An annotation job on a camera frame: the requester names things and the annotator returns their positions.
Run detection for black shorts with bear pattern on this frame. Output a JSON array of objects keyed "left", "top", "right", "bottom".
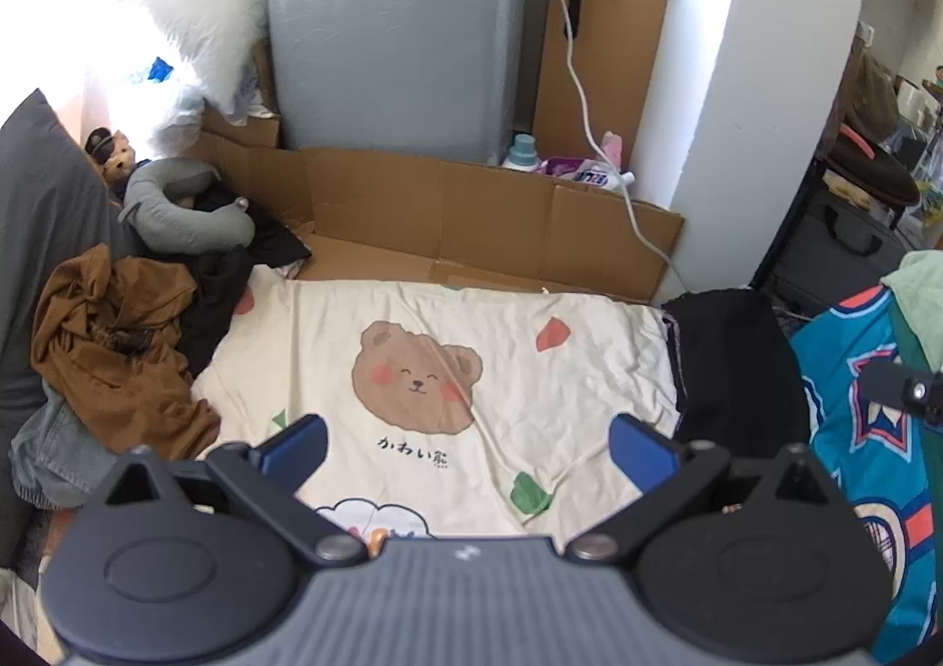
[{"left": 662, "top": 288, "right": 810, "bottom": 459}]

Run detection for teal printed blanket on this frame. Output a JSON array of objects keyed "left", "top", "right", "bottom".
[{"left": 791, "top": 286, "right": 941, "bottom": 664}]

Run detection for mint green cloth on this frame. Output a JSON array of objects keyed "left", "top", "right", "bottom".
[{"left": 882, "top": 249, "right": 943, "bottom": 371}]

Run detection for cream bear print bedsheet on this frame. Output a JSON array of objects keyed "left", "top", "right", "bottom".
[{"left": 192, "top": 267, "right": 680, "bottom": 549}]

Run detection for black garment under neck pillow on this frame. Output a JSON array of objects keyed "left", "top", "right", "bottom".
[{"left": 169, "top": 200, "right": 312, "bottom": 378}]

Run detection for brown crumpled garment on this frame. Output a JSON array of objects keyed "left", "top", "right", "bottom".
[{"left": 31, "top": 245, "right": 220, "bottom": 460}]

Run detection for light blue denim jeans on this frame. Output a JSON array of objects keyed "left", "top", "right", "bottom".
[{"left": 9, "top": 382, "right": 118, "bottom": 511}]

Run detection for dark hat on suitcase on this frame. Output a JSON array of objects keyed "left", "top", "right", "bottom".
[{"left": 823, "top": 39, "right": 919, "bottom": 215}]

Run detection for flattened brown cardboard box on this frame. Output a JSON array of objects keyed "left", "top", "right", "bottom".
[{"left": 193, "top": 0, "right": 688, "bottom": 305}]

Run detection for grey neck pillow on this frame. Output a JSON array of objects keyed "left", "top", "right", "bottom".
[{"left": 118, "top": 159, "right": 256, "bottom": 256}]

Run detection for small bear plush toy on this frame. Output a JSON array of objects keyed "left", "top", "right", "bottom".
[{"left": 85, "top": 127, "right": 137, "bottom": 187}]

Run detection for white plastic bag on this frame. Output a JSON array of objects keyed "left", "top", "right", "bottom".
[{"left": 122, "top": 0, "right": 269, "bottom": 125}]

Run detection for black suitcase with handle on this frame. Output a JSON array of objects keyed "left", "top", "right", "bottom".
[{"left": 766, "top": 189, "right": 906, "bottom": 316}]

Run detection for white power cable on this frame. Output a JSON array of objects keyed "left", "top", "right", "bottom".
[{"left": 537, "top": 0, "right": 694, "bottom": 291}]

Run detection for detergent bottles by wall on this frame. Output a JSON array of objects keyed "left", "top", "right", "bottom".
[{"left": 500, "top": 131, "right": 635, "bottom": 192}]

